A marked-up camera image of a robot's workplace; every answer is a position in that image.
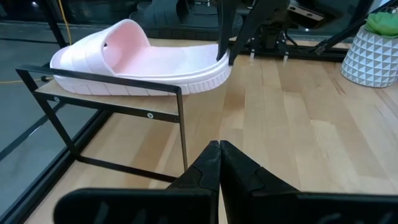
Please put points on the black diagonal frame strut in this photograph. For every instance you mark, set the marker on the black diagonal frame strut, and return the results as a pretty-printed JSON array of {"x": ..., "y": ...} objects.
[{"x": 339, "y": 37}]

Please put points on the wooden shelf with black frame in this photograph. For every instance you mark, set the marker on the wooden shelf with black frame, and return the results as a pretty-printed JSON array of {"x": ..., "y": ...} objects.
[{"x": 124, "y": 103}]

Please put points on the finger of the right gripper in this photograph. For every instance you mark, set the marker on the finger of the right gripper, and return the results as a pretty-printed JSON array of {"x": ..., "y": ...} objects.
[
  {"x": 252, "y": 25},
  {"x": 225, "y": 25}
]

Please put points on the black frame rail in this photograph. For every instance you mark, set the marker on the black frame rail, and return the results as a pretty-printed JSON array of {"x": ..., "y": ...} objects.
[{"x": 311, "y": 55}]

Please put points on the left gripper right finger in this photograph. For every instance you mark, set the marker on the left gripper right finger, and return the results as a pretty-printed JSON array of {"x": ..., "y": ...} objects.
[{"x": 236, "y": 177}]

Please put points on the green succulent plant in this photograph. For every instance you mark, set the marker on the green succulent plant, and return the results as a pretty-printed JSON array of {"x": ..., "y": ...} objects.
[{"x": 384, "y": 25}]

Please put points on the white grey triangle-pattern plant pot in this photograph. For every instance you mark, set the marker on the white grey triangle-pattern plant pot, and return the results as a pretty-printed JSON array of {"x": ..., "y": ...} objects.
[{"x": 370, "y": 59}]

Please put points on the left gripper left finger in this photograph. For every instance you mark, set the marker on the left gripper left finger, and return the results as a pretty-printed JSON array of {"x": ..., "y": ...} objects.
[{"x": 205, "y": 168}]

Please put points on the pink slide sandal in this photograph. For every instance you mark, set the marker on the pink slide sandal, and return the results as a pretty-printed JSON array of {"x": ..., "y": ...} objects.
[{"x": 161, "y": 59}]

